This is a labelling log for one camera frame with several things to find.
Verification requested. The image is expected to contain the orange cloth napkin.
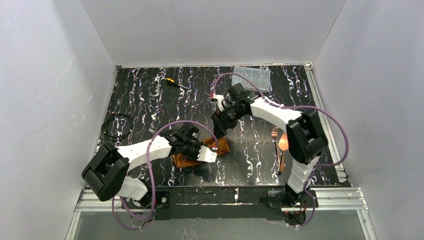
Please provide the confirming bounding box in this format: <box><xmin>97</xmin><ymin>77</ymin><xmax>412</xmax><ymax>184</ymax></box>
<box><xmin>172</xmin><ymin>137</ymin><xmax>230</xmax><ymax>169</ymax></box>

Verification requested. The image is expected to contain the copper fork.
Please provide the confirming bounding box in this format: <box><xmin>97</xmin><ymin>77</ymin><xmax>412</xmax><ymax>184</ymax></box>
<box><xmin>271</xmin><ymin>127</ymin><xmax>282</xmax><ymax>176</ymax></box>

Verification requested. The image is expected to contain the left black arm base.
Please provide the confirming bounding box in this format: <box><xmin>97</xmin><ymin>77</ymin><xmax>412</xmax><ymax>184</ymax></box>
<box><xmin>124</xmin><ymin>189</ymin><xmax>171</xmax><ymax>209</ymax></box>

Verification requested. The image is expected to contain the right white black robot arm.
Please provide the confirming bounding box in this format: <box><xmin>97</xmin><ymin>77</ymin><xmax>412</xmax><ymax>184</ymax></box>
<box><xmin>210</xmin><ymin>83</ymin><xmax>328</xmax><ymax>203</ymax></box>

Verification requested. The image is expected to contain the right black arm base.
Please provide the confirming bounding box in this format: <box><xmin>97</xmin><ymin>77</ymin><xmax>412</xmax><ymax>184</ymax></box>
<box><xmin>262</xmin><ymin>188</ymin><xmax>319</xmax><ymax>208</ymax></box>

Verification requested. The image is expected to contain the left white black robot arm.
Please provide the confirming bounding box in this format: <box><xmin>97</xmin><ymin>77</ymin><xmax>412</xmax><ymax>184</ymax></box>
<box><xmin>81</xmin><ymin>123</ymin><xmax>208</xmax><ymax>202</ymax></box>

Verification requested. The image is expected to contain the clear plastic parts box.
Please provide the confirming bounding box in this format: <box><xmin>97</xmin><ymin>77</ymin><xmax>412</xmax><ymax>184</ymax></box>
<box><xmin>231</xmin><ymin>66</ymin><xmax>271</xmax><ymax>93</ymax></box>

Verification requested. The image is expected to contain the copper cake server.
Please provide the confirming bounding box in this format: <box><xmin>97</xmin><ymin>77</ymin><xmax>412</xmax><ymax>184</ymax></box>
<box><xmin>278</xmin><ymin>132</ymin><xmax>289</xmax><ymax>173</ymax></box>

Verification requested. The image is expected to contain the orange black screwdriver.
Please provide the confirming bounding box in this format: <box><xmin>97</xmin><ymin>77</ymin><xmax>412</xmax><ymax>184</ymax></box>
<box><xmin>165</xmin><ymin>77</ymin><xmax>185</xmax><ymax>88</ymax></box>

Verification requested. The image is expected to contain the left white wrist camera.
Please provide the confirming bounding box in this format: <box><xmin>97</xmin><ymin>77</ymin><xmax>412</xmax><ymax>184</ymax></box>
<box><xmin>196</xmin><ymin>145</ymin><xmax>217</xmax><ymax>163</ymax></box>

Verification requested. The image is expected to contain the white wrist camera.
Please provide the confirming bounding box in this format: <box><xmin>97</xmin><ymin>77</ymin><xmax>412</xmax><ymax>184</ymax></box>
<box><xmin>196</xmin><ymin>145</ymin><xmax>217</xmax><ymax>163</ymax></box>
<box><xmin>210</xmin><ymin>93</ymin><xmax>225</xmax><ymax>112</ymax></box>

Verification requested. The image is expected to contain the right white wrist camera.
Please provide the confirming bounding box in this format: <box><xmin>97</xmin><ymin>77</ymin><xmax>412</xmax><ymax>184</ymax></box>
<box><xmin>210</xmin><ymin>93</ymin><xmax>225</xmax><ymax>112</ymax></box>

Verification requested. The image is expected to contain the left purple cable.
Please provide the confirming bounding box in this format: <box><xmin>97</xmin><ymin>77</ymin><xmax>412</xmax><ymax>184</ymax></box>
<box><xmin>111</xmin><ymin>120</ymin><xmax>220</xmax><ymax>231</ymax></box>

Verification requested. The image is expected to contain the purple cable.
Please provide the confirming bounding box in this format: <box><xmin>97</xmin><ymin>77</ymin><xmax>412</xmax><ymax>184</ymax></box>
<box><xmin>210</xmin><ymin>72</ymin><xmax>350</xmax><ymax>229</ymax></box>
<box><xmin>111</xmin><ymin>120</ymin><xmax>220</xmax><ymax>231</ymax></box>

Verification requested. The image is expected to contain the black coiled cable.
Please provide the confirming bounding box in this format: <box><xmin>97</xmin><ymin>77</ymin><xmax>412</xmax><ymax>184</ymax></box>
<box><xmin>100</xmin><ymin>113</ymin><xmax>135</xmax><ymax>150</ymax></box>

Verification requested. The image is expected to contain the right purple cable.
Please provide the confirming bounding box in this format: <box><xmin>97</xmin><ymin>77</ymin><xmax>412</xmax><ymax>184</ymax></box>
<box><xmin>210</xmin><ymin>72</ymin><xmax>350</xmax><ymax>229</ymax></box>

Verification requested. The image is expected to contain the aluminium frame rail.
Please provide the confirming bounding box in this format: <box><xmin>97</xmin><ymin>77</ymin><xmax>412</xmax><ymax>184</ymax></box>
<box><xmin>65</xmin><ymin>186</ymin><xmax>376</xmax><ymax>240</ymax></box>

